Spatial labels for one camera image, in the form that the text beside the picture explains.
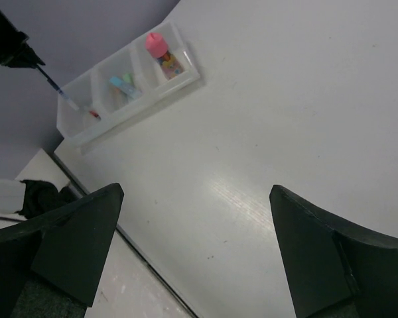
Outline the dark blue gel pen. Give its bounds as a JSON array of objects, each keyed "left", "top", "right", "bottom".
[{"left": 36, "top": 65, "right": 80, "bottom": 111}]

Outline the clear plastic organizer tray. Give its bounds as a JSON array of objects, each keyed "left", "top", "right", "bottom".
[{"left": 56, "top": 21, "right": 200, "bottom": 147}]

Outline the pink cap glue stick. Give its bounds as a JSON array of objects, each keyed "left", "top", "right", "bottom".
[{"left": 145, "top": 32, "right": 184, "bottom": 80}]

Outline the red gel pen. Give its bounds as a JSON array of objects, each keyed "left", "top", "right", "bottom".
[{"left": 89, "top": 111, "right": 100, "bottom": 120}]

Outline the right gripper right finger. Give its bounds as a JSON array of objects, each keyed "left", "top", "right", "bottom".
[{"left": 269, "top": 185, "right": 398, "bottom": 317}]

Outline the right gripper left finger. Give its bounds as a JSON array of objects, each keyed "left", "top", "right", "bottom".
[{"left": 0, "top": 183, "right": 124, "bottom": 317}]

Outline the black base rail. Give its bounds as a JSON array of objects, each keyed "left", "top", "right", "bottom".
[{"left": 85, "top": 226, "right": 197, "bottom": 317}]

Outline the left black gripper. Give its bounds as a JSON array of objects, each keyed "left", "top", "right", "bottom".
[{"left": 0, "top": 9, "right": 45, "bottom": 69}]

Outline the green cap highlighter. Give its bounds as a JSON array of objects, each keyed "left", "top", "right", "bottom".
[{"left": 122, "top": 73, "right": 135, "bottom": 87}]

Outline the blue cap highlighter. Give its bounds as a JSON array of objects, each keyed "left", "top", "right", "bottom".
[{"left": 109, "top": 76, "right": 143, "bottom": 100}]

